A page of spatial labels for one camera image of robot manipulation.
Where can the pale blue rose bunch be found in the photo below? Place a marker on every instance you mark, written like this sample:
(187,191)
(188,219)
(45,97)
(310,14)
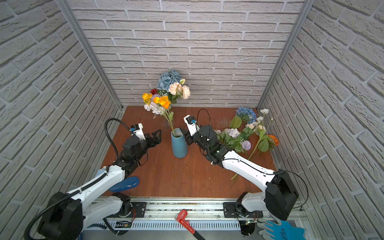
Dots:
(167,79)

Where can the white small flower stem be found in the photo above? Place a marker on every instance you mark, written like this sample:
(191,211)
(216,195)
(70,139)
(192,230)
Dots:
(260,129)

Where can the peach carnation stem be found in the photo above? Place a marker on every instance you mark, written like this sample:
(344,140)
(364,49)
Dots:
(179,90)

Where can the blue work glove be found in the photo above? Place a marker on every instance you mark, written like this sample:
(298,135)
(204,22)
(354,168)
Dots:
(281,230)

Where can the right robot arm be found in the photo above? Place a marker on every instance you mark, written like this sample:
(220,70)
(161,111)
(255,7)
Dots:
(278,194)

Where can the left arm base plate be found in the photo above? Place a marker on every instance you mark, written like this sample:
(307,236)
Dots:
(137,208)

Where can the pink lilac flower bouquet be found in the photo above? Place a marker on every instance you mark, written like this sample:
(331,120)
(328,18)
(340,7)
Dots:
(152,104)

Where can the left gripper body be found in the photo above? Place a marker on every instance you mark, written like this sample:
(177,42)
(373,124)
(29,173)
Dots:
(151,139)

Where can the white green mixed bouquet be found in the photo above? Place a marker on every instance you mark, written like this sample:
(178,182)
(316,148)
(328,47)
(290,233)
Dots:
(235,140)

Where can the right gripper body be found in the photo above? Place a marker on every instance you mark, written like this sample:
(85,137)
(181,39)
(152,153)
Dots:
(197,140)

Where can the red gerbera flower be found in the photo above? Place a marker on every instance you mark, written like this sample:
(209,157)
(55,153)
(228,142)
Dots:
(154,91)

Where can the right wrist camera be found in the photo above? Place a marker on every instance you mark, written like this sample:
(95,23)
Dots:
(191,124)

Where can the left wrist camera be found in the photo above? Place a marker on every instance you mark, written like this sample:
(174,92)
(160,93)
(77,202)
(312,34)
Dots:
(137,130)

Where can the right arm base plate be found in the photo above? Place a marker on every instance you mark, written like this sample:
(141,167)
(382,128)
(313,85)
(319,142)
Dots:
(235,210)

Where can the teal ceramic vase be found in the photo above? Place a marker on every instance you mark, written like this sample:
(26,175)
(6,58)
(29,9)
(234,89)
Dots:
(179,145)

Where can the clear ribbed glass vase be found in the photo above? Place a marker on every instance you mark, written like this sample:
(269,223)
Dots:
(168,124)

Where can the aluminium frame rail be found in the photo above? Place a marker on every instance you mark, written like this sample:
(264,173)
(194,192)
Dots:
(164,208)

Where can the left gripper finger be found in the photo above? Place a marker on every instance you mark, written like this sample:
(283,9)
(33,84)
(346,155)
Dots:
(153,142)
(156,137)

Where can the yellow orange poppy stem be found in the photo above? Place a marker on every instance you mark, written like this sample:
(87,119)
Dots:
(166,103)

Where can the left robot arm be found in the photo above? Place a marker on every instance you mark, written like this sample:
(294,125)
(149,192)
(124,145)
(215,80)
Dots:
(68,214)

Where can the blue hydrangea flower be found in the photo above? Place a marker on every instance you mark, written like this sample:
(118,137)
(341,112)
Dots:
(243,115)

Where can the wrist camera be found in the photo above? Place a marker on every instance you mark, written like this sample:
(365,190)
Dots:
(191,124)
(137,130)

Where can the red pipe wrench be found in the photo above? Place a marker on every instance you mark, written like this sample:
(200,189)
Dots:
(181,218)

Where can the dark blue oval dish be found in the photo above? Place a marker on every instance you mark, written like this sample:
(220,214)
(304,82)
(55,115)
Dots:
(126,184)

